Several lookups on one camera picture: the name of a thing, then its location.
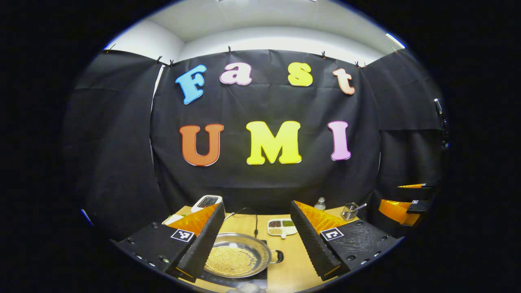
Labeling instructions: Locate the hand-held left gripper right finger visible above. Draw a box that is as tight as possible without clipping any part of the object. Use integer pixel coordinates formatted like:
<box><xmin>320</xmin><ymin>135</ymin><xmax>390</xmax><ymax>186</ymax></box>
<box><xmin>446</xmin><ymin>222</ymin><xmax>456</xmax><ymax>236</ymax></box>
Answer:
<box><xmin>290</xmin><ymin>200</ymin><xmax>405</xmax><ymax>282</ymax></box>

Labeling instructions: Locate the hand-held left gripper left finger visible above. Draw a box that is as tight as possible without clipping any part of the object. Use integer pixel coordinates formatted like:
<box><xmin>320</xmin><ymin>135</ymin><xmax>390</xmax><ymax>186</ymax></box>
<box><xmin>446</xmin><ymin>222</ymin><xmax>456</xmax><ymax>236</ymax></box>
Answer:
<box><xmin>110</xmin><ymin>202</ymin><xmax>226</xmax><ymax>284</ymax></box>

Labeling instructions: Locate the pile of soybeans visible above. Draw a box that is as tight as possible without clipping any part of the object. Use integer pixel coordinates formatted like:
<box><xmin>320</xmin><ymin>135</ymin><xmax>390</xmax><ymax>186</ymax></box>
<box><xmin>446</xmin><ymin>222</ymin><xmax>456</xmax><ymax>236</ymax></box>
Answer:
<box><xmin>205</xmin><ymin>245</ymin><xmax>258</xmax><ymax>275</ymax></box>

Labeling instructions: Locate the black induction cooktop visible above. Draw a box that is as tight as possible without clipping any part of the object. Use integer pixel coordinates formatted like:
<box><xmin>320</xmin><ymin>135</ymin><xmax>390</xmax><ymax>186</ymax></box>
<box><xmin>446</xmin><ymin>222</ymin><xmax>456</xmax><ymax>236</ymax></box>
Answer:
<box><xmin>197</xmin><ymin>238</ymin><xmax>269</xmax><ymax>290</ymax></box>

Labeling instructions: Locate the stainless steel pot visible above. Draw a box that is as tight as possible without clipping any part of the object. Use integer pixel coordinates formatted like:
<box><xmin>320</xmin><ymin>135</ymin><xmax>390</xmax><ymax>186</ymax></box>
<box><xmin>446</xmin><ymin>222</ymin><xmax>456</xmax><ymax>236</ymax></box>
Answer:
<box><xmin>204</xmin><ymin>233</ymin><xmax>284</xmax><ymax>280</ymax></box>

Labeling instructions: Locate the white divided dish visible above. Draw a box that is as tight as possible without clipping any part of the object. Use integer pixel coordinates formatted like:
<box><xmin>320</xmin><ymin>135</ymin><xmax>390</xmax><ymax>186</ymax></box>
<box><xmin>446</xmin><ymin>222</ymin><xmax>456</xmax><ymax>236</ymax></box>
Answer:
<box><xmin>267</xmin><ymin>219</ymin><xmax>298</xmax><ymax>238</ymax></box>

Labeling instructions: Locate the white toaster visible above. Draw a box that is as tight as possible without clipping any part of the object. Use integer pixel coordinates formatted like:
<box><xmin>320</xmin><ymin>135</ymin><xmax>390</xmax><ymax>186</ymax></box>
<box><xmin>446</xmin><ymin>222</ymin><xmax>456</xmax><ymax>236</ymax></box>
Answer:
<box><xmin>191</xmin><ymin>195</ymin><xmax>223</xmax><ymax>213</ymax></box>

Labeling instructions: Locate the small ceiling light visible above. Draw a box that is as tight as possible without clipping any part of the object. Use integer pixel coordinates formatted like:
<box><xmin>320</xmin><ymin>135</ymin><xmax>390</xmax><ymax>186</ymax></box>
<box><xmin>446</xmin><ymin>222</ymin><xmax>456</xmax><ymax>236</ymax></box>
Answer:
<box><xmin>386</xmin><ymin>33</ymin><xmax>407</xmax><ymax>50</ymax></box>

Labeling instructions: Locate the metal wire basket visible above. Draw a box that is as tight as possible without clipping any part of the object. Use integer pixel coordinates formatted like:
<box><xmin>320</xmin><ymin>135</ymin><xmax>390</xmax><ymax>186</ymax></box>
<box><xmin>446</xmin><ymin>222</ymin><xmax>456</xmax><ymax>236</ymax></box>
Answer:
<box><xmin>342</xmin><ymin>202</ymin><xmax>359</xmax><ymax>221</ymax></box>

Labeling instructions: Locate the black power cable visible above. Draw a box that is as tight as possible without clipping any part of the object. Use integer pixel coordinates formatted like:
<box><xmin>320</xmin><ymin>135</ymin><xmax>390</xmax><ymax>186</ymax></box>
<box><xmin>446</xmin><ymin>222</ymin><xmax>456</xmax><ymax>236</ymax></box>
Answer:
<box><xmin>234</xmin><ymin>208</ymin><xmax>259</xmax><ymax>238</ymax></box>

